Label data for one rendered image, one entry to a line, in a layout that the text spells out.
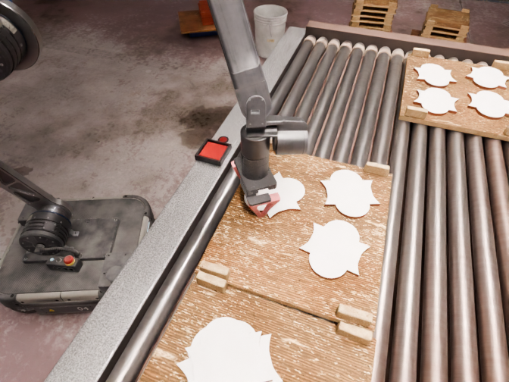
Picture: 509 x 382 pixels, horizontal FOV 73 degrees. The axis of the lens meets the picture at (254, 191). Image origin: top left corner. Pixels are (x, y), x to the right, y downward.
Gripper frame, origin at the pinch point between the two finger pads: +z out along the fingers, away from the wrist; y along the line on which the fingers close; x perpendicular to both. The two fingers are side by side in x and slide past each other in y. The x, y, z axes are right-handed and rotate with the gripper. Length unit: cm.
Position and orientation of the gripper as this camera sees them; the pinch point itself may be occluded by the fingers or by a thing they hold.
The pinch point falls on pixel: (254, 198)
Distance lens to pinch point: 79.0
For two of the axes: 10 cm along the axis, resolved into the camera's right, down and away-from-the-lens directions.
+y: -3.2, -7.1, 6.3
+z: -0.1, 6.7, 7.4
